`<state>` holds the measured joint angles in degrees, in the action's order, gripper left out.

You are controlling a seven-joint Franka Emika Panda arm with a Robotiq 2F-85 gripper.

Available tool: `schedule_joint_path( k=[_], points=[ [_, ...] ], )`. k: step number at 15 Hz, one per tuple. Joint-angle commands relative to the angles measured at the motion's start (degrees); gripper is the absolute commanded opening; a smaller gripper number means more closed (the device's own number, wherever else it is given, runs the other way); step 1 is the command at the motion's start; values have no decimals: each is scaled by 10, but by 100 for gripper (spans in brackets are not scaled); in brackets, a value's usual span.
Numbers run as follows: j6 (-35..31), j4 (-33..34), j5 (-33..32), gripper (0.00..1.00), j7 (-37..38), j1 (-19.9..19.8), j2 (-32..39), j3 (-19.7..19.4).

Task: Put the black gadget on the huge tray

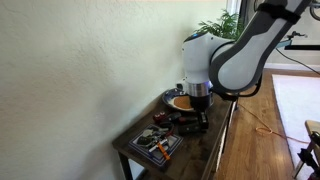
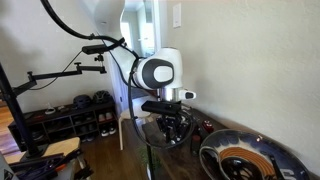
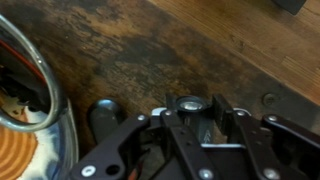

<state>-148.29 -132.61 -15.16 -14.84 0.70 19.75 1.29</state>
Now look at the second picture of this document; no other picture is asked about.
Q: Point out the grey shoe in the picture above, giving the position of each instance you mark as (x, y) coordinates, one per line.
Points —
(36, 135)

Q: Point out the round white stool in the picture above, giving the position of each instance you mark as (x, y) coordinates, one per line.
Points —
(124, 115)

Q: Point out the dark wooden shoe shelf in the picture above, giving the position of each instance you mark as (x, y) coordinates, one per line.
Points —
(63, 121)

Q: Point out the small white shelf item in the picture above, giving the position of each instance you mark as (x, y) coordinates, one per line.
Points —
(49, 111)

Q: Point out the white door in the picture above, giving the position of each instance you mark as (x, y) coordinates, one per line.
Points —
(117, 93)

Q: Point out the dark blue bicycle helmet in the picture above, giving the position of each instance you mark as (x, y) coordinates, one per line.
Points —
(82, 101)

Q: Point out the black cylindrical gadget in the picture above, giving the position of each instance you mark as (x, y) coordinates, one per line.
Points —
(173, 140)

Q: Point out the white light switch plate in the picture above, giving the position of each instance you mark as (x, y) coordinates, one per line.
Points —
(177, 15)

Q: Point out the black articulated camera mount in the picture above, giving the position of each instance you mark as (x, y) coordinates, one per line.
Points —
(66, 71)

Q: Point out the black stereo camera bar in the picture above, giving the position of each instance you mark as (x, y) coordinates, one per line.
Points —
(95, 49)

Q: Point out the dark red cylindrical gadget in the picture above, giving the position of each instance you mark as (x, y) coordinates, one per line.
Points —
(195, 145)

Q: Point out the pink shoe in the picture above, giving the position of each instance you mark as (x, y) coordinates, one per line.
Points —
(101, 117)
(109, 116)

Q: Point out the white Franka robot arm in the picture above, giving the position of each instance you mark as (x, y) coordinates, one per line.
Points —
(160, 71)

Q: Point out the light wooden cart top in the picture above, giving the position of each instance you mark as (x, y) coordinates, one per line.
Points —
(63, 145)

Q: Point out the black bicycle helmet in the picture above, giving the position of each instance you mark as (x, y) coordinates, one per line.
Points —
(102, 96)

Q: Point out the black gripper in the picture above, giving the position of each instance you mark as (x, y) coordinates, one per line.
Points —
(173, 122)

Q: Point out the black stand pole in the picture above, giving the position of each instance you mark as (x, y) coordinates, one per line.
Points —
(13, 106)

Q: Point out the grey door mat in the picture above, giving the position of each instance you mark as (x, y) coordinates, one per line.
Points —
(136, 93)

